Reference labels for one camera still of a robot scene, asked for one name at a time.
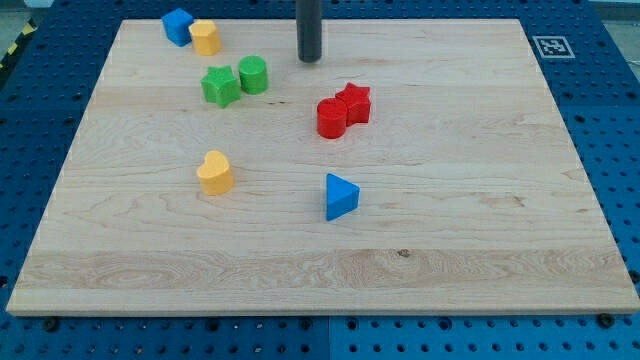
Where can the red star block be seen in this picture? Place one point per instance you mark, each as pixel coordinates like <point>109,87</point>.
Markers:
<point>358,103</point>

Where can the green star block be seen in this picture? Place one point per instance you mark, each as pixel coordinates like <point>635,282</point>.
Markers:
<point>220,86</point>

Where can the yellow hexagon block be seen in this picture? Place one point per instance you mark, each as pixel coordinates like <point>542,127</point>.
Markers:
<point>205,37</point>

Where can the blue triangle block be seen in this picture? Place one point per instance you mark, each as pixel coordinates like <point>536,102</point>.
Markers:
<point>342,196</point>

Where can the red cylinder block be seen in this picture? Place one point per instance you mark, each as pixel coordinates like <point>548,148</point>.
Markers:
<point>331,118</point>

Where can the light wooden board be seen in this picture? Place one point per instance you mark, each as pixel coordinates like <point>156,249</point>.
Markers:
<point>473,200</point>

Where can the yellow heart block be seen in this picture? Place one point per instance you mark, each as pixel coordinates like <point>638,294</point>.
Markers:
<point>215,174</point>

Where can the green cylinder block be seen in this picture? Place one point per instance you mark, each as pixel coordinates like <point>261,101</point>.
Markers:
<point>253,74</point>

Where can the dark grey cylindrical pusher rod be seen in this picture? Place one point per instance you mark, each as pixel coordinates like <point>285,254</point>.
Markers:
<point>309,30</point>

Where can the blue cube block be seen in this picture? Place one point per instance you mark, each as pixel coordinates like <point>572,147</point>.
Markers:
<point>176,24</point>

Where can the white fiducial marker tag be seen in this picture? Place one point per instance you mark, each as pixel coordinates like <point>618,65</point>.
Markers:
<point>553,47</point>

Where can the black bolt left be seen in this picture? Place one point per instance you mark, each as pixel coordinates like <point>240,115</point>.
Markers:
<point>50,324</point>

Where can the black bolt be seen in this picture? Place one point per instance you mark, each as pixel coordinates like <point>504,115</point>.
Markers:
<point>50,324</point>
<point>605,320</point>

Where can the black bolt right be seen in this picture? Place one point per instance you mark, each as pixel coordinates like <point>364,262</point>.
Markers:
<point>605,320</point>

